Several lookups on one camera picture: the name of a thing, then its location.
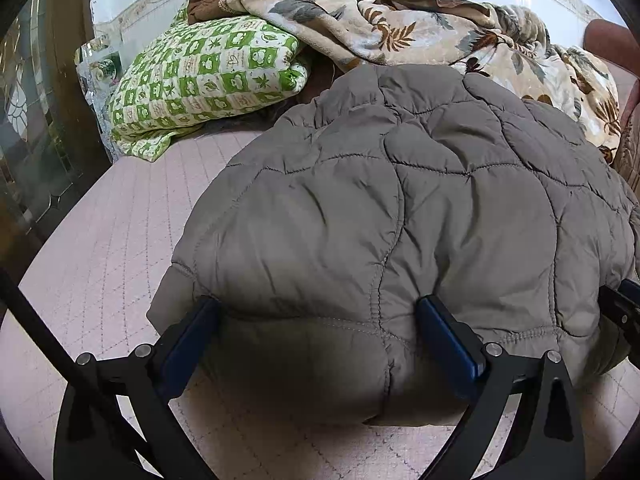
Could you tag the beige leaf print blanket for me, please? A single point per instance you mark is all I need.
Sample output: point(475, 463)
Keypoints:
point(425, 25)

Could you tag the grey padded jacket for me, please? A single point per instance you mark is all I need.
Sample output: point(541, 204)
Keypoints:
point(400, 210)

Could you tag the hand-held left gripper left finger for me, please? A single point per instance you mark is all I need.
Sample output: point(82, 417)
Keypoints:
point(187, 345)

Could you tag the green checked pillow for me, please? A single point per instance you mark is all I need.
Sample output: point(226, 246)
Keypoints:
point(200, 80)

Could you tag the wooden door with glass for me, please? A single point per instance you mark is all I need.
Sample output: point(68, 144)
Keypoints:
point(40, 110)

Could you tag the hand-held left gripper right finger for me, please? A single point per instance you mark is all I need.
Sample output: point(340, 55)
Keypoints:
point(447, 340)

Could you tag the brown pillow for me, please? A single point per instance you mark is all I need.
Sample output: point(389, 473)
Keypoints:
point(325, 77)

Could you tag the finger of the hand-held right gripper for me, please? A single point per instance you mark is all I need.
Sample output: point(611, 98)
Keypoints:
point(622, 310)

